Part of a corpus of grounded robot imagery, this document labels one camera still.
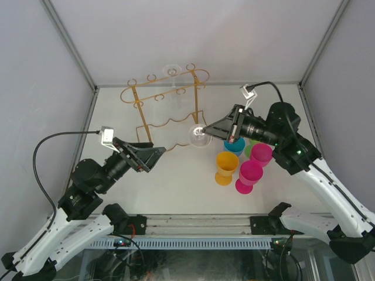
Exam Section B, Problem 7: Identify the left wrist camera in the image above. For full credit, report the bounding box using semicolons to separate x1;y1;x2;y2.
99;126;119;152

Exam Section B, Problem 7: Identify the blue wine glass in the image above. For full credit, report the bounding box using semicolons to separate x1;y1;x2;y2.
223;138;246;156

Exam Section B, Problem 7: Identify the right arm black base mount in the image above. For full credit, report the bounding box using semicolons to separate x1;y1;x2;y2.
250;215;281;235

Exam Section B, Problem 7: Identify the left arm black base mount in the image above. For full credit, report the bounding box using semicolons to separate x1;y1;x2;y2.
122;215;147;236

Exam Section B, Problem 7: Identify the aluminium frame rail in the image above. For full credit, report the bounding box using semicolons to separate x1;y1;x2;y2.
73;213;335;238

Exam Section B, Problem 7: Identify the grey slotted cable duct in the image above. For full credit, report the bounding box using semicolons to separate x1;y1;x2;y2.
86;237;272;250

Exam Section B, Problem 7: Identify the camera black cable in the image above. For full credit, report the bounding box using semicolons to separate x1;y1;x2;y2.
32;130;102;223
248;81;296;138

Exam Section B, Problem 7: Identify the orange wine glass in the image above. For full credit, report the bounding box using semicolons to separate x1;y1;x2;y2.
214;151;239;186

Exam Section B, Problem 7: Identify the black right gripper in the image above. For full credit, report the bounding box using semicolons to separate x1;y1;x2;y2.
202;104;282;148

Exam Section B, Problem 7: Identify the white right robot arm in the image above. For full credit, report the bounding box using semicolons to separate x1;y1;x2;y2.
203;102;374;264

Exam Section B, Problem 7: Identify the left camera black cable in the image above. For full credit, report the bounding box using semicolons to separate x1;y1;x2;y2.
32;130;102;223

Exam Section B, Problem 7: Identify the right camera black cable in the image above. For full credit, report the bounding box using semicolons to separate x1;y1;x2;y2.
248;81;296;138

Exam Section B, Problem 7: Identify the clear wine glass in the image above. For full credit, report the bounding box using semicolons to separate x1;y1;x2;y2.
187;124;212;149
163;64;182;88

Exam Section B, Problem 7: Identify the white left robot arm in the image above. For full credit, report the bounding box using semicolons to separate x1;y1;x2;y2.
1;138;166;280

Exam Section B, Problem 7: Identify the gold wire glass rack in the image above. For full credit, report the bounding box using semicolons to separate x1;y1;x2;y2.
120;63;210;151

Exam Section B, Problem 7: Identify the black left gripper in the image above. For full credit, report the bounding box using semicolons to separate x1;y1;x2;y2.
97;136;166;193

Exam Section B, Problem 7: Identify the green wine glass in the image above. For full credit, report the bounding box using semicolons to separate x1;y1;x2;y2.
244;139;259;158

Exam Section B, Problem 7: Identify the pink wine glass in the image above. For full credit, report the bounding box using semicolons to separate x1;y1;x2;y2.
235;160;264;194
250;143;272;167

